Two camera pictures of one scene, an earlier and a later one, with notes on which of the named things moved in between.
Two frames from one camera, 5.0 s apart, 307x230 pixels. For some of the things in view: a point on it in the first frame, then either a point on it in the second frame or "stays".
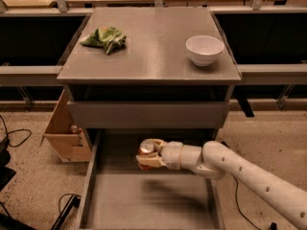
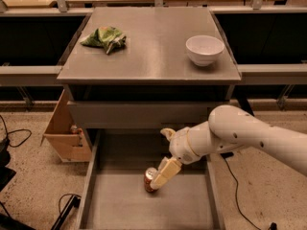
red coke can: x=146 y=147 → x=149 y=173
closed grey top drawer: x=150 y=114 stays
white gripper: x=172 y=154 → x=179 y=146
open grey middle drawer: x=121 y=195 stays
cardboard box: x=65 y=135 stays
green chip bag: x=108 y=38 stays
